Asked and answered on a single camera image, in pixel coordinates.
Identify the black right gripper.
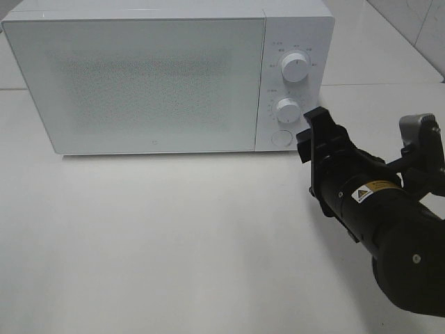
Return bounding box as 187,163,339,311
296,106,385,218

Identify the round white door button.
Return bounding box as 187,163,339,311
271,130,293,148

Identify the white timer knob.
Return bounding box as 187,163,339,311
275,98,301,124

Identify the white microwave door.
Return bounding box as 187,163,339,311
4,18,264,154

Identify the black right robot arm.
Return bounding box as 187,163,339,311
297,107,444,317

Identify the upper white power knob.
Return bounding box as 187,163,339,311
280,50,311,83

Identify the white microwave oven body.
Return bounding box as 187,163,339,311
1,1,335,154

